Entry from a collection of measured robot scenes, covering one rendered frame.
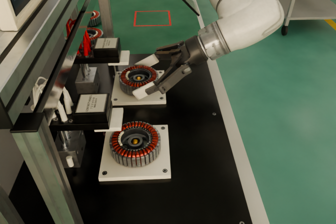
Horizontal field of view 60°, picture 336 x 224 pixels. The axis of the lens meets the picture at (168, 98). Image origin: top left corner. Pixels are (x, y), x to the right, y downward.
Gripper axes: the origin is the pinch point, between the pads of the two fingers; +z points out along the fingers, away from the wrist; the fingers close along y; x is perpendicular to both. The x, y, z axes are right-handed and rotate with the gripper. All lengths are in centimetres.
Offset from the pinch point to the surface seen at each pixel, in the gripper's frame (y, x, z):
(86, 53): 2.9, -15.5, 5.8
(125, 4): -71, 0, 10
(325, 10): -193, 136, -115
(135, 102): 7.4, 1.7, 2.0
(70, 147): 26.9, -8.4, 10.5
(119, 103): 7.4, -0.5, 5.9
